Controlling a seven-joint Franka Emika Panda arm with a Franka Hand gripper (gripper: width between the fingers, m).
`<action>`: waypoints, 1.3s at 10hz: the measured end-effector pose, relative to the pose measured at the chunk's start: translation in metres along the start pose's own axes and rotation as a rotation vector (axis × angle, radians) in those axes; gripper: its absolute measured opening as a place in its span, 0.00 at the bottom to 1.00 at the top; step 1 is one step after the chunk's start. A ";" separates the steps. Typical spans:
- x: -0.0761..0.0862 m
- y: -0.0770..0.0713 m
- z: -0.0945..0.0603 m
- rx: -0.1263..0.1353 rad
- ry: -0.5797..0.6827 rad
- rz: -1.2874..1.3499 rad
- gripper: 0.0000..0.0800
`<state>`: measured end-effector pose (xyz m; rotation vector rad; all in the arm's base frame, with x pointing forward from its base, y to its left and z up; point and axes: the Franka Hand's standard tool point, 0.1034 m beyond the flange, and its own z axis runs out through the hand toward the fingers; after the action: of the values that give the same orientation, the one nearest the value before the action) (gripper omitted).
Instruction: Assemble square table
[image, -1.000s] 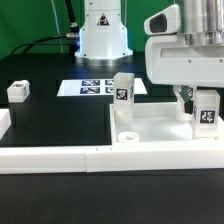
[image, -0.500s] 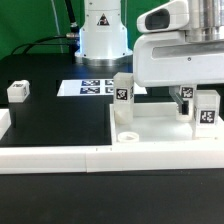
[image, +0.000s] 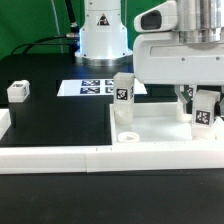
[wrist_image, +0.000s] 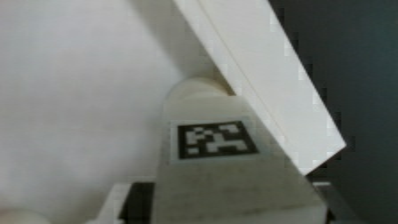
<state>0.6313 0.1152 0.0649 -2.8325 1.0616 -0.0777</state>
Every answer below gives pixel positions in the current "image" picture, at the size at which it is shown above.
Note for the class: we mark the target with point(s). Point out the white marker sheet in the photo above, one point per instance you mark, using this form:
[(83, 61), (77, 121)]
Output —
[(86, 87)]

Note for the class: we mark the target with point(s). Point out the white U-shaped obstacle wall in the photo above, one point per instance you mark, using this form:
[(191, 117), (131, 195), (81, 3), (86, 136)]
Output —
[(194, 154)]

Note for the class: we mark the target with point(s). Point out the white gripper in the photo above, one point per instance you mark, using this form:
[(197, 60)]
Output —
[(159, 58)]

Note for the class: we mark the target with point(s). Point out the white square table top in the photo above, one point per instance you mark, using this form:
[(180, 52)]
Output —
[(154, 122)]

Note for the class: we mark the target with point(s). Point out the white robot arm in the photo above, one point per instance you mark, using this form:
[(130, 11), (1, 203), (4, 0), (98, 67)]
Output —
[(180, 42)]

